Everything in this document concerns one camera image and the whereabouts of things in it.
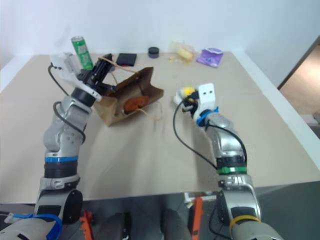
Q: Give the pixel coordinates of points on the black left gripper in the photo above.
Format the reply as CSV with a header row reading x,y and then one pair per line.
x,y
93,75

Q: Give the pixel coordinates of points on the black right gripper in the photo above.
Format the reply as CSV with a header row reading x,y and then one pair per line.
x,y
193,100

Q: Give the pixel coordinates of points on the yellow and white plush toy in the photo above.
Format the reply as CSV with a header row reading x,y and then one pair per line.
x,y
183,92

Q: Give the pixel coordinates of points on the brown paper bag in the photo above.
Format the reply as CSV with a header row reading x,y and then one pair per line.
x,y
136,85

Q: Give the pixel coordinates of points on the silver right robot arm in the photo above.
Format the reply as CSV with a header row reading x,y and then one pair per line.
x,y
228,150

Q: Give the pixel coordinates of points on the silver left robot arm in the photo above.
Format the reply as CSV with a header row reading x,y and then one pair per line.
x,y
61,136

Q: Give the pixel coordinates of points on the clear bag with yellow item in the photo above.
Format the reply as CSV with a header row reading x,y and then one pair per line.
x,y
185,52

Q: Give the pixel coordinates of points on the black flat pouch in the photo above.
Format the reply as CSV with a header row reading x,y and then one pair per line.
x,y
127,59

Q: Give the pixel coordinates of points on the green drink can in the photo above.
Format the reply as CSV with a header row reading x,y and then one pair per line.
x,y
82,52

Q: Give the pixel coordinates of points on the orange round food item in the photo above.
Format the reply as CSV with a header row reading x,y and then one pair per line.
x,y
135,103

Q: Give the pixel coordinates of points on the purple snack packet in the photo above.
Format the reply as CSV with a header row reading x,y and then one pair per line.
x,y
210,57

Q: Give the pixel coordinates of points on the black round container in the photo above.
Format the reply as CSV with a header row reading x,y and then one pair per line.
x,y
153,52

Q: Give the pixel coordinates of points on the brown wooden panel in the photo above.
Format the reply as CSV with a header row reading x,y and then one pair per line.
x,y
301,75

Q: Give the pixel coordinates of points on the orange clamp stand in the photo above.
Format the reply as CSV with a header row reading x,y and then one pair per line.
x,y
87,225
198,216

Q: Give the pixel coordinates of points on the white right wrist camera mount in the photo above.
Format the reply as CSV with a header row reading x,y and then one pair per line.
x,y
206,96

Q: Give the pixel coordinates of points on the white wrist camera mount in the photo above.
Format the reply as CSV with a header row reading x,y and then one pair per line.
x,y
206,96
68,65

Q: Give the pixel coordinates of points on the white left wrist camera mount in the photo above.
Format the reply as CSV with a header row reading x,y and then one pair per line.
x,y
68,65

